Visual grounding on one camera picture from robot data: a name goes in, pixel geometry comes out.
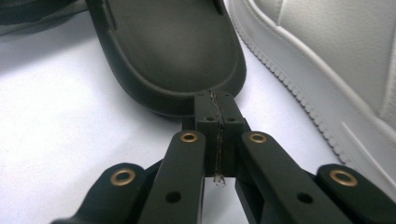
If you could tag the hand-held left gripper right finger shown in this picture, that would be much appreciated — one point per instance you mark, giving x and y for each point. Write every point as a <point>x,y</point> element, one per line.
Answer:
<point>230,115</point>

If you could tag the black slip-on shoe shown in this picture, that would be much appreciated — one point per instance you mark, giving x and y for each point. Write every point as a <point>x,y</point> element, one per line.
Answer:
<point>168,46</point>

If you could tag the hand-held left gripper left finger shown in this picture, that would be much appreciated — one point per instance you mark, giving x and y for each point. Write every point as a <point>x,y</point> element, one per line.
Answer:
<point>207,112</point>

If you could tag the light blue foam mat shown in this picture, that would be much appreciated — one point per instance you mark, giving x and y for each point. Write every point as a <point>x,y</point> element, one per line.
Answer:
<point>62,109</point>

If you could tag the white leather sneaker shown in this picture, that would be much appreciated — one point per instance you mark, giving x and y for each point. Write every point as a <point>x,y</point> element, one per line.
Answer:
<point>327,46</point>

